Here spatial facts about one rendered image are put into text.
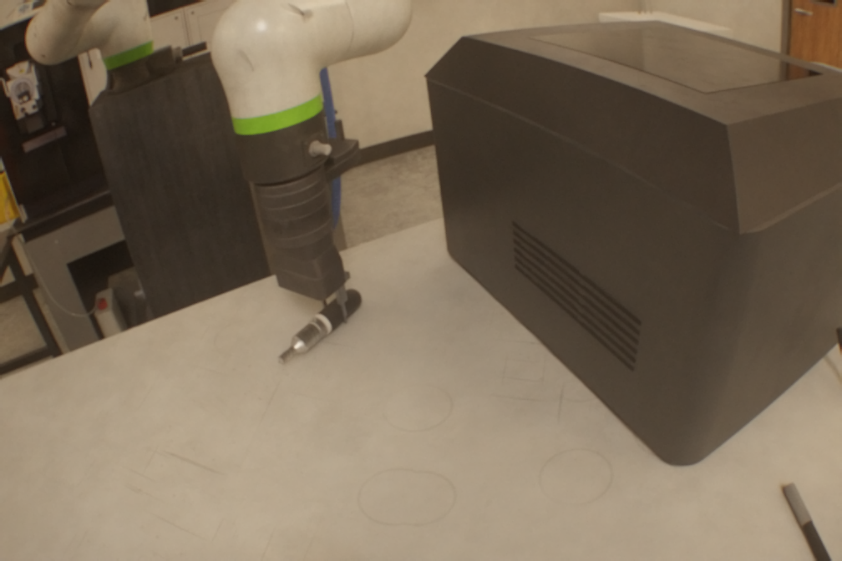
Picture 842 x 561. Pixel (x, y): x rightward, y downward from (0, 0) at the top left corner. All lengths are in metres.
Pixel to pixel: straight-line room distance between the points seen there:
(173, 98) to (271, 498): 0.90
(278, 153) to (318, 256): 0.13
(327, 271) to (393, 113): 2.95
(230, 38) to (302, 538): 0.44
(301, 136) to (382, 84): 2.93
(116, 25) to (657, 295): 1.14
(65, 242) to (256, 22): 1.71
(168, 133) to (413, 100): 2.48
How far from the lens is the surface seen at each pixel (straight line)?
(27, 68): 2.04
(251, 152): 0.58
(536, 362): 0.64
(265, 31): 0.53
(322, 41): 0.56
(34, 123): 2.06
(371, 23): 0.60
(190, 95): 1.26
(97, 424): 0.73
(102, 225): 2.12
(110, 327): 2.38
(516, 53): 0.60
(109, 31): 1.30
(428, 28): 3.55
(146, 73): 1.31
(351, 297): 0.73
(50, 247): 2.18
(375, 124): 3.53
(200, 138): 1.28
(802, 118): 0.51
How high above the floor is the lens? 1.32
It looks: 33 degrees down
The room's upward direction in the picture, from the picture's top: 8 degrees counter-clockwise
